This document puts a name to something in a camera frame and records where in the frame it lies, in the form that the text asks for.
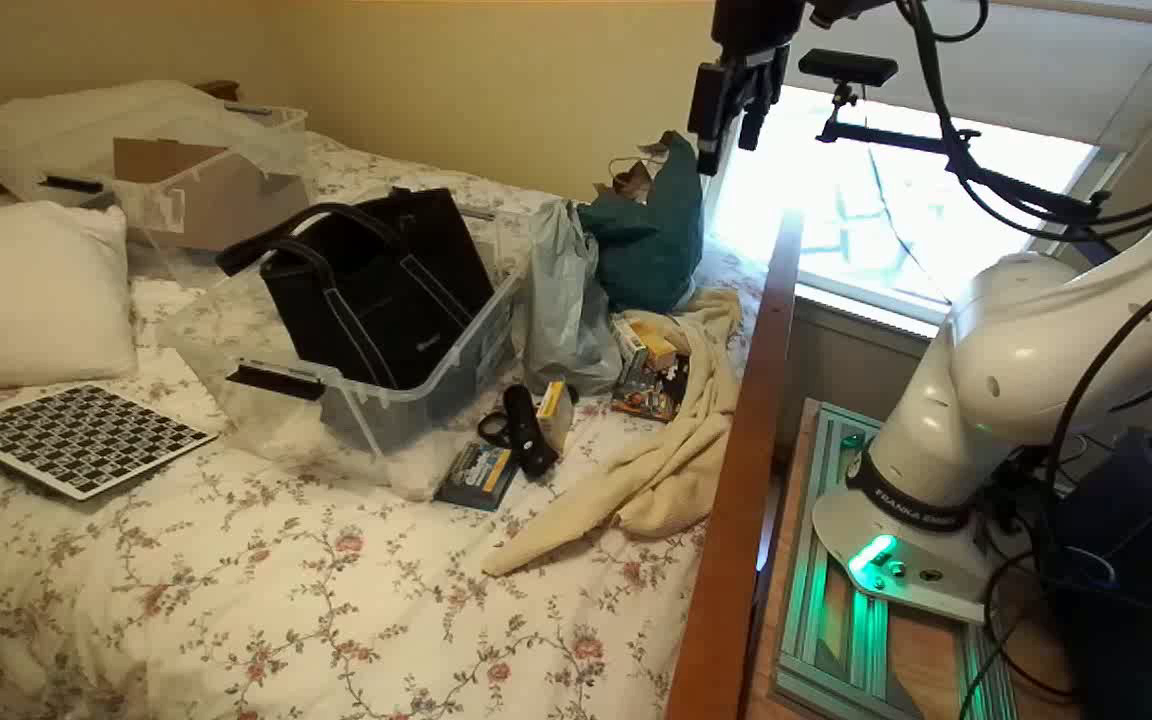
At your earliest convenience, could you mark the grey plastic bag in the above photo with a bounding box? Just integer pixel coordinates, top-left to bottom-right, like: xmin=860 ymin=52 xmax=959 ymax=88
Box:
xmin=524 ymin=199 xmax=618 ymax=397

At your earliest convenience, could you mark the white pillow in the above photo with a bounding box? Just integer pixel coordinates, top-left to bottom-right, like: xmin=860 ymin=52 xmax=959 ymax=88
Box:
xmin=0 ymin=199 xmax=136 ymax=387

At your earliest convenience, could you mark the black white calibration board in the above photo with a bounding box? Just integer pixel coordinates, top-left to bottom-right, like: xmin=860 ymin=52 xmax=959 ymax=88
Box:
xmin=0 ymin=386 xmax=212 ymax=501

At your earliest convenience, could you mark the wooden bed footboard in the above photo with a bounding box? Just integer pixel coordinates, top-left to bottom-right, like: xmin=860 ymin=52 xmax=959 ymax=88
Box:
xmin=664 ymin=213 xmax=800 ymax=720

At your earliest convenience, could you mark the floral bed sheet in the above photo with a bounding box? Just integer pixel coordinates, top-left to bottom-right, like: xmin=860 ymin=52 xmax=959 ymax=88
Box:
xmin=0 ymin=124 xmax=772 ymax=720

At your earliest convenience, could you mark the orange razor package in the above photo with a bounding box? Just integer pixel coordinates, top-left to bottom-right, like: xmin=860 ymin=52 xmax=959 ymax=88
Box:
xmin=611 ymin=323 xmax=686 ymax=426

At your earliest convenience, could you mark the teal cloth bag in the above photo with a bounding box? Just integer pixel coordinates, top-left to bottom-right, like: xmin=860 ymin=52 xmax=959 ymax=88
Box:
xmin=574 ymin=131 xmax=705 ymax=313

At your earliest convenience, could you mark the cream knit towel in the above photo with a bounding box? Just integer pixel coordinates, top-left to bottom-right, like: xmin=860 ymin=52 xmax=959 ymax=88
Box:
xmin=485 ymin=288 xmax=744 ymax=578

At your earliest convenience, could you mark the clear plastic storage bin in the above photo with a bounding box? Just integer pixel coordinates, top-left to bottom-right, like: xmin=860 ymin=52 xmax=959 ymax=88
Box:
xmin=230 ymin=274 xmax=524 ymax=458

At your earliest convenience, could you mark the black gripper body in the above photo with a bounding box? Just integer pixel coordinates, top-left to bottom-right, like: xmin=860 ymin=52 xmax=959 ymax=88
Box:
xmin=686 ymin=0 xmax=802 ymax=176

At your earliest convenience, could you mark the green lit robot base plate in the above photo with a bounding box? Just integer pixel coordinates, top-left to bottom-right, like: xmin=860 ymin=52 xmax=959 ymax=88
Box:
xmin=760 ymin=399 xmax=1021 ymax=720

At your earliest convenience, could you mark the blue Gillette razor box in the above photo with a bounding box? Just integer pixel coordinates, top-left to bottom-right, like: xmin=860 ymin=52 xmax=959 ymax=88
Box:
xmin=435 ymin=444 xmax=514 ymax=512

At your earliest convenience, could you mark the yellow wart remover packet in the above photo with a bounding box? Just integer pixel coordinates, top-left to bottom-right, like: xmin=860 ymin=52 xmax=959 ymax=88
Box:
xmin=536 ymin=379 xmax=574 ymax=447

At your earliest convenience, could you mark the clear bin with cardboard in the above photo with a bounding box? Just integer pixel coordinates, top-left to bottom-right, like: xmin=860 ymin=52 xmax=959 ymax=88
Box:
xmin=113 ymin=137 xmax=307 ymax=254

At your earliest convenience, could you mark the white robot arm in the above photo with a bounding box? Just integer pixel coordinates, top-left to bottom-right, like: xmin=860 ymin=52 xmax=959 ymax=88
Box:
xmin=810 ymin=124 xmax=1152 ymax=626

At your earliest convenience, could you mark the black electric shaver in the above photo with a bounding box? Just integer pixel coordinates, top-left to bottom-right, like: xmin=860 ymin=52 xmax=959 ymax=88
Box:
xmin=474 ymin=386 xmax=559 ymax=479

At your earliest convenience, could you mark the black hand bag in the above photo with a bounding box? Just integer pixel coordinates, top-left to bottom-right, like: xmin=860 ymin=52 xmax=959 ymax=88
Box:
xmin=217 ymin=188 xmax=493 ymax=387

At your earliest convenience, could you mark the dark blue box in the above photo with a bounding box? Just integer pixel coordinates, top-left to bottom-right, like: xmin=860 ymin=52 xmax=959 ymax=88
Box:
xmin=1049 ymin=434 xmax=1152 ymax=720

